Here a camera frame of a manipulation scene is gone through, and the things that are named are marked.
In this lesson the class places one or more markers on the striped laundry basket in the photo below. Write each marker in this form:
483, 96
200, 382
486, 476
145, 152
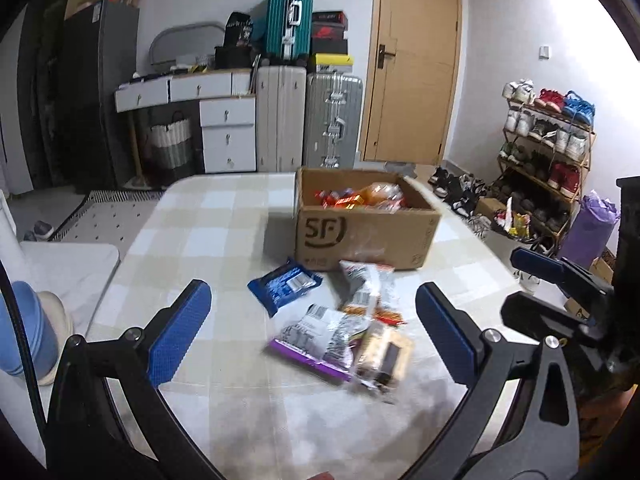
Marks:
172, 154

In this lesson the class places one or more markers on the oval grey mirror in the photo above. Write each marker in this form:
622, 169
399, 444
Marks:
188, 44

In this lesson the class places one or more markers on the teal suitcase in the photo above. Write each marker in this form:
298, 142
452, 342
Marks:
288, 32

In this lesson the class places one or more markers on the black refrigerator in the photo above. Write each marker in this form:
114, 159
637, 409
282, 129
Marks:
81, 62

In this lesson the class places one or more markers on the red snack bag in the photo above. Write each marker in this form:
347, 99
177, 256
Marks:
345, 199

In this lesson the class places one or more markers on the silver suitcase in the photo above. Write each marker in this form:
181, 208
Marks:
332, 120

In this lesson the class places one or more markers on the brown cardboard box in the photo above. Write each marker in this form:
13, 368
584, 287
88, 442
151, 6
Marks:
326, 234

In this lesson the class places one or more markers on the white drawer desk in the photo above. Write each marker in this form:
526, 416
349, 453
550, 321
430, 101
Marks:
226, 115

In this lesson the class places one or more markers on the purple snack bag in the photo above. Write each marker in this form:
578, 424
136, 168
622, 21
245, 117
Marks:
303, 358

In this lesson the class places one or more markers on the yellow black shoe box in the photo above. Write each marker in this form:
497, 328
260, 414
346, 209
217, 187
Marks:
331, 63

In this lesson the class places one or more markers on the blue stacked bowls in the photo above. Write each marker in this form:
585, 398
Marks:
40, 334

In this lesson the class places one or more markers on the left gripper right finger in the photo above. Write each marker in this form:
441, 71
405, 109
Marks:
518, 418

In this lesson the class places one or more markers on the wooden shoe rack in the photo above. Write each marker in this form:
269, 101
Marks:
543, 164

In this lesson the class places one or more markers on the orange bread bag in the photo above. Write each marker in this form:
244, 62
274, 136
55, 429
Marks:
383, 195

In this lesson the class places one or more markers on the black bag on desk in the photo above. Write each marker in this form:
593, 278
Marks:
238, 50

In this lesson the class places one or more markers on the white grey snack bag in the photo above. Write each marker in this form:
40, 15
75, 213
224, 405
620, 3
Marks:
324, 335

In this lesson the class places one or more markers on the blue cookie pack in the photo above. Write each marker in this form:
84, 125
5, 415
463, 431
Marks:
283, 285

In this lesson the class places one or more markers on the white noodle snack bag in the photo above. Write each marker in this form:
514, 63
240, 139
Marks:
372, 292

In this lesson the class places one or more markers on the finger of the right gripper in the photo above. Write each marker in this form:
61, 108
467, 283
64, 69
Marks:
575, 281
537, 319

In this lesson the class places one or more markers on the grey beige door mat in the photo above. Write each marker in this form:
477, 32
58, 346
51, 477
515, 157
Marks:
405, 169

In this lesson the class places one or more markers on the wooden door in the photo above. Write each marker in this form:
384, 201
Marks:
412, 79

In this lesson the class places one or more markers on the beige suitcase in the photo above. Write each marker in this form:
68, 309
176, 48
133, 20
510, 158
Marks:
280, 117

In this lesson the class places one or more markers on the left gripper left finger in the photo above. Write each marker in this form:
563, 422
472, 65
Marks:
107, 418

